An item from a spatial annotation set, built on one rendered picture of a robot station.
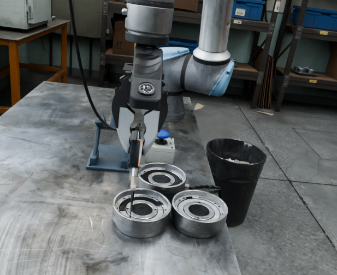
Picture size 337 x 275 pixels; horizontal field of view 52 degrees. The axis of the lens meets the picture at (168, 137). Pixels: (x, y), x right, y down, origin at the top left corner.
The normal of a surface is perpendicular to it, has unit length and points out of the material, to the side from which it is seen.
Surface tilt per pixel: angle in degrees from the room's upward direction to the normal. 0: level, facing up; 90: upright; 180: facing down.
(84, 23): 90
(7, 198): 0
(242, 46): 90
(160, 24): 90
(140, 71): 32
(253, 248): 0
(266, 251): 0
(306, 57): 90
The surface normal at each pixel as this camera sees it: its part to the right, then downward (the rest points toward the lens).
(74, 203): 0.12, -0.91
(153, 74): 0.14, -0.56
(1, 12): 0.03, 0.39
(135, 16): -0.50, 0.29
